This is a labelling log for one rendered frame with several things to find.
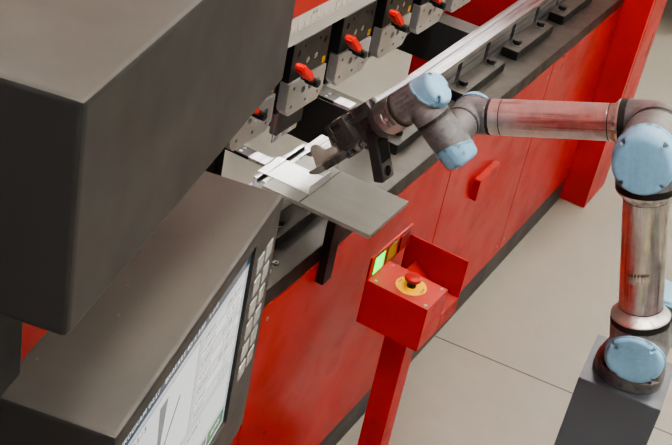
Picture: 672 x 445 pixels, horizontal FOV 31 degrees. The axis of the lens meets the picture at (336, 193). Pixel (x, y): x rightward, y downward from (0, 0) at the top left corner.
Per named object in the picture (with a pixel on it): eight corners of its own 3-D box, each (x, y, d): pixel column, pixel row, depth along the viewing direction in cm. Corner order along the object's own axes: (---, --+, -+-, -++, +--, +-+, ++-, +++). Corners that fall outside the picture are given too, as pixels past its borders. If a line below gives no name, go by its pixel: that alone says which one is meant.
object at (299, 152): (263, 193, 259) (265, 182, 257) (251, 188, 260) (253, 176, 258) (310, 160, 274) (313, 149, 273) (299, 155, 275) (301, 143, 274)
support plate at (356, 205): (368, 239, 247) (369, 235, 247) (261, 189, 256) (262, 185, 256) (407, 205, 261) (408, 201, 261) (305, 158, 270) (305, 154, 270)
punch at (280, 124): (275, 144, 255) (282, 105, 250) (267, 141, 256) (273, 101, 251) (299, 128, 263) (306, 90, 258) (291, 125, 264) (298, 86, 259)
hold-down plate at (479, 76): (461, 104, 334) (463, 94, 332) (444, 97, 336) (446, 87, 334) (503, 71, 357) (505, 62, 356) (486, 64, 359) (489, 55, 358)
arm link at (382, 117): (417, 119, 245) (399, 133, 239) (401, 129, 248) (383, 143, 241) (398, 88, 244) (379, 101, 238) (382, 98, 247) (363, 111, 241)
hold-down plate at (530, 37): (515, 61, 365) (518, 52, 364) (499, 55, 367) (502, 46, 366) (551, 33, 389) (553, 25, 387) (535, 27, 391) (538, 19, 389)
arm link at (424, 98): (446, 112, 232) (420, 76, 231) (405, 136, 239) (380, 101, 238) (461, 97, 238) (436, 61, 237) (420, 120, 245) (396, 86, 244)
